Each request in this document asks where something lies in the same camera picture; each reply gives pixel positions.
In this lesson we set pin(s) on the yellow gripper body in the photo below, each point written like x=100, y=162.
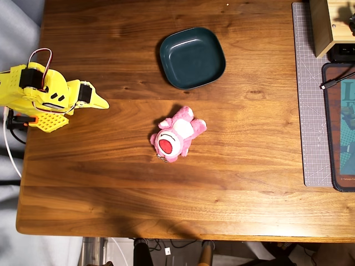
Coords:
x=84, y=93

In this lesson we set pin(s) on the yellow hinged gripper finger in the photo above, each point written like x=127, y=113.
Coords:
x=97, y=98

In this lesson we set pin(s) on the yellow fixed gripper finger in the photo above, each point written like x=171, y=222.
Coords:
x=91, y=106

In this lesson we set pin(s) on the pink strawberry bear plush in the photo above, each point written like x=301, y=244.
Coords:
x=181, y=130

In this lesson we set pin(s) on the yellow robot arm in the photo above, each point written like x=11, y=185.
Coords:
x=55, y=83

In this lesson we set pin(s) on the yellow perforated robot base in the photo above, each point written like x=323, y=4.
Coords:
x=51, y=123

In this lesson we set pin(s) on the orange black table clamp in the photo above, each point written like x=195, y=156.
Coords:
x=25, y=119

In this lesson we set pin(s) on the dark teal square plate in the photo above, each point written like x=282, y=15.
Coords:
x=194, y=58

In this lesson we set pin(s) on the black table leg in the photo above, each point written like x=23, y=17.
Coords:
x=142, y=255

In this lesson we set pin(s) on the small white adapter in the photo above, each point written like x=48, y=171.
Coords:
x=167, y=251

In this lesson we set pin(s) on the brown wooden leg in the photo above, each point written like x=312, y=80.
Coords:
x=206, y=255

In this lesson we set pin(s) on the grey cutting mat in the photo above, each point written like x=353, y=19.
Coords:
x=310, y=110

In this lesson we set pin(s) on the light wooden box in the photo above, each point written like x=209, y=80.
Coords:
x=321, y=27

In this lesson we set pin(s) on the dark printed mouse pad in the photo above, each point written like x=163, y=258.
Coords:
x=335, y=133

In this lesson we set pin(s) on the black electronic device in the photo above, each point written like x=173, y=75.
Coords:
x=344, y=54

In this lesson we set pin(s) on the small black object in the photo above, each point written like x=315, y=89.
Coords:
x=352, y=26

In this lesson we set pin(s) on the silver metal frame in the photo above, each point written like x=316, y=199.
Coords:
x=94, y=249

